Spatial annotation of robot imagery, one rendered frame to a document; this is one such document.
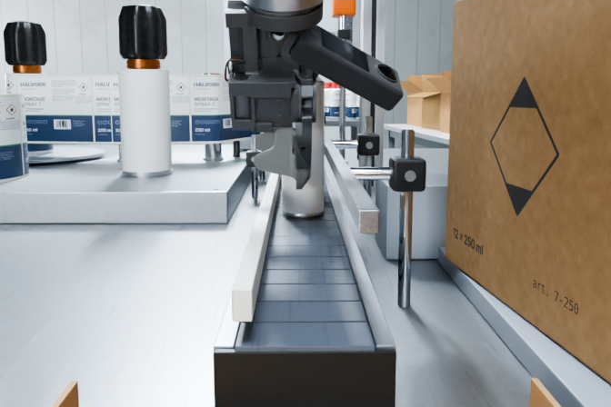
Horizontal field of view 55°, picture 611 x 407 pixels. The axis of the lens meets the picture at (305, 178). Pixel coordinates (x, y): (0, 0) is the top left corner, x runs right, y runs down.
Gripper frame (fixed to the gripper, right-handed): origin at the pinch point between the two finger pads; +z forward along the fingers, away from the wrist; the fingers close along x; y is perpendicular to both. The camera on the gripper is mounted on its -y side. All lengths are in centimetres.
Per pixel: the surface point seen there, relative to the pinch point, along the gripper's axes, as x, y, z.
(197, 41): -404, 83, 174
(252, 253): 21.5, 4.1, -10.1
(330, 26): -415, -27, 167
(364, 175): 9.3, -5.1, -7.6
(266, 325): 27.1, 2.9, -9.4
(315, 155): -5.0, -1.3, 0.6
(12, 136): -32, 49, 16
